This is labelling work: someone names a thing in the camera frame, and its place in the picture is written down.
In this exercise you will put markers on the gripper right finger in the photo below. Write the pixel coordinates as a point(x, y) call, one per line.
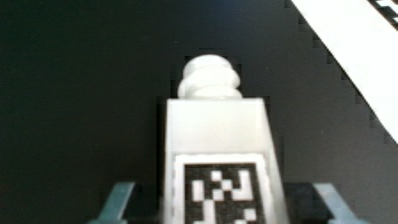
point(317, 206)

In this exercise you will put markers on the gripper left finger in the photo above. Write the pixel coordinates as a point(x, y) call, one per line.
point(117, 203)

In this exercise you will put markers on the white table leg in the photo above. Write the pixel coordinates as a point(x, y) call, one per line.
point(223, 188)

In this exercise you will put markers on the white sheet with fiducial tags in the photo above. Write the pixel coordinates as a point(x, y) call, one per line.
point(362, 39)

